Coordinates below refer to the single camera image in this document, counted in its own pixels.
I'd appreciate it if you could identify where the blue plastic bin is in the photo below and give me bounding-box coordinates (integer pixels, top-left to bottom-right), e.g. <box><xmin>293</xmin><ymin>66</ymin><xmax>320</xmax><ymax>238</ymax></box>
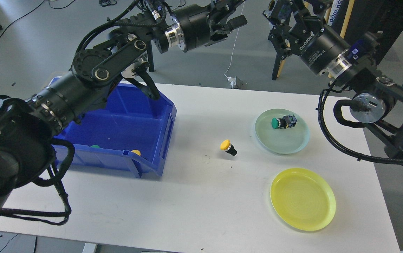
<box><xmin>57</xmin><ymin>83</ymin><xmax>177</xmax><ymax>178</ymax></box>

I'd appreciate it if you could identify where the yellow push button front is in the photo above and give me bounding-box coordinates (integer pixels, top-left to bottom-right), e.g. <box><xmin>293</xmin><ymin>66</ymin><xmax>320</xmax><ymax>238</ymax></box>
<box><xmin>130</xmin><ymin>149</ymin><xmax>141</xmax><ymax>156</ymax></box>

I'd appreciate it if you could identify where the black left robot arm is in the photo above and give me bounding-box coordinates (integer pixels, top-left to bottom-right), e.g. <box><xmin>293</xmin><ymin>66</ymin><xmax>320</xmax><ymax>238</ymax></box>
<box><xmin>0</xmin><ymin>0</ymin><xmax>247</xmax><ymax>226</ymax></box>

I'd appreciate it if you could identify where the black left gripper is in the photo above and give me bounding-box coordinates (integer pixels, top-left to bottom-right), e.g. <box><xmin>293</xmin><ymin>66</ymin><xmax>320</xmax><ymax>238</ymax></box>
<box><xmin>172</xmin><ymin>0</ymin><xmax>248</xmax><ymax>52</ymax></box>

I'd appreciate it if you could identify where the black tripod leg right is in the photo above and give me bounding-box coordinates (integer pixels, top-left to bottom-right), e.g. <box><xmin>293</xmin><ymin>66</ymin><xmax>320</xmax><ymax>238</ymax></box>
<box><xmin>271</xmin><ymin>53</ymin><xmax>283</xmax><ymax>80</ymax></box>

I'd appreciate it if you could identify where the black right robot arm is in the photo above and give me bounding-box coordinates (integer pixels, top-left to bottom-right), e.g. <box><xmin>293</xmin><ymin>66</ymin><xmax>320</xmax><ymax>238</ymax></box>
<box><xmin>263</xmin><ymin>0</ymin><xmax>403</xmax><ymax>166</ymax></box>

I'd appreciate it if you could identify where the yellow push button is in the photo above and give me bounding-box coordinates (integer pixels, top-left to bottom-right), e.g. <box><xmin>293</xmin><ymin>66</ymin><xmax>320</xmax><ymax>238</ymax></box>
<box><xmin>130</xmin><ymin>149</ymin><xmax>141</xmax><ymax>156</ymax></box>
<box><xmin>220</xmin><ymin>139</ymin><xmax>237</xmax><ymax>156</ymax></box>

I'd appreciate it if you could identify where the yellow plate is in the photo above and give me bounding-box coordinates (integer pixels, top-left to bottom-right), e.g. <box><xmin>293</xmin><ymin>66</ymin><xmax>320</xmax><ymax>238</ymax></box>
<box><xmin>270</xmin><ymin>168</ymin><xmax>337</xmax><ymax>232</ymax></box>

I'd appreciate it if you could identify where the white printed bag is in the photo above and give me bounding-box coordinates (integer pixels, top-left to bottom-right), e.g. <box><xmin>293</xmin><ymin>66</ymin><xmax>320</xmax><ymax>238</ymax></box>
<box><xmin>327</xmin><ymin>0</ymin><xmax>344</xmax><ymax>27</ymax></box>

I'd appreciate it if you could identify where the white power plug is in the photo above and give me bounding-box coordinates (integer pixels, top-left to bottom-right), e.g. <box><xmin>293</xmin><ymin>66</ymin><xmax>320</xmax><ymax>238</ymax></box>
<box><xmin>227</xmin><ymin>77</ymin><xmax>243</xmax><ymax>89</ymax></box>

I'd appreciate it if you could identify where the white cable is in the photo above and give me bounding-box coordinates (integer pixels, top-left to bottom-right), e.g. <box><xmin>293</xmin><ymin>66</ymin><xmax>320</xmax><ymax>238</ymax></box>
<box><xmin>223</xmin><ymin>30</ymin><xmax>240</xmax><ymax>79</ymax></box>

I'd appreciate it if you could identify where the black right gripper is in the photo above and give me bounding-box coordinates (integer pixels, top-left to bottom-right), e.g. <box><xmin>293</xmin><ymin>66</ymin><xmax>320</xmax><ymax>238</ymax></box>
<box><xmin>263</xmin><ymin>0</ymin><xmax>350</xmax><ymax>76</ymax></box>

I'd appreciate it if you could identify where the wooden stick left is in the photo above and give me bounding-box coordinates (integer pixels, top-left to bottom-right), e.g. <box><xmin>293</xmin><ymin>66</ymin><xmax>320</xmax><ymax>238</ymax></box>
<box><xmin>277</xmin><ymin>59</ymin><xmax>286</xmax><ymax>78</ymax></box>

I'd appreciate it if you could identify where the black cabinet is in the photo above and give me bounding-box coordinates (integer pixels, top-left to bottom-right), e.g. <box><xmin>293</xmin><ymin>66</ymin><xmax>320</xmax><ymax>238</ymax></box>
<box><xmin>344</xmin><ymin>0</ymin><xmax>403</xmax><ymax>64</ymax></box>

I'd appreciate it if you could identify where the light green plate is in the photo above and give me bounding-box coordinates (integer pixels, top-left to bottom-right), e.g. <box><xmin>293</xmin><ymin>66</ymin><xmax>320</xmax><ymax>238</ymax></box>
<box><xmin>254</xmin><ymin>109</ymin><xmax>311</xmax><ymax>154</ymax></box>

